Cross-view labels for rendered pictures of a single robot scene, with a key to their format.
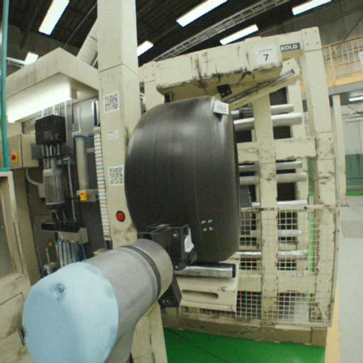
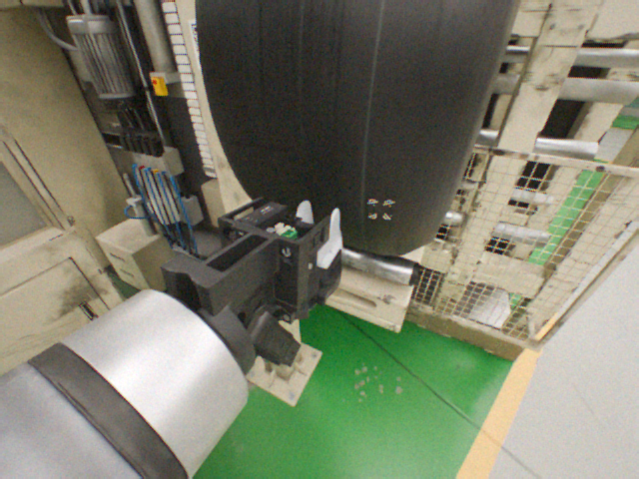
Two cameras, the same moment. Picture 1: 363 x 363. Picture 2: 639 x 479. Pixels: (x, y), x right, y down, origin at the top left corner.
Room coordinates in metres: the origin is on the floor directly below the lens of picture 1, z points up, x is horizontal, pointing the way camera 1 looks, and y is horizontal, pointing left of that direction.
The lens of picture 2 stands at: (0.21, -0.02, 1.22)
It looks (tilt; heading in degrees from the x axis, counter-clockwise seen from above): 37 degrees down; 8
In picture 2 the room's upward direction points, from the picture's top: straight up
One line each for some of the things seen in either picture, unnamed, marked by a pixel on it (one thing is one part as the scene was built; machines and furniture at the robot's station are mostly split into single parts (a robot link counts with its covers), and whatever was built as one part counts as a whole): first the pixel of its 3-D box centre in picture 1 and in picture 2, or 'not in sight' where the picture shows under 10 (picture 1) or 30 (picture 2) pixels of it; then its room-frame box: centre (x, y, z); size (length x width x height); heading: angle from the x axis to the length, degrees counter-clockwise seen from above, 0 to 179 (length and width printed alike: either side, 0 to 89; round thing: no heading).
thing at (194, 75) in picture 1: (217, 74); not in sight; (0.98, -0.23, 1.71); 0.61 x 0.25 x 0.15; 72
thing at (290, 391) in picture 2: not in sight; (284, 363); (0.80, 0.23, 0.02); 0.27 x 0.27 x 0.04; 72
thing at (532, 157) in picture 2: (250, 269); (440, 244); (0.98, -0.34, 0.65); 0.90 x 0.02 x 0.70; 72
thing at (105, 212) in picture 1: (105, 184); (194, 63); (0.80, 0.32, 1.19); 0.05 x 0.04 x 0.48; 162
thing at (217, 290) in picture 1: (181, 284); (322, 269); (0.61, 0.03, 0.84); 0.36 x 0.09 x 0.06; 72
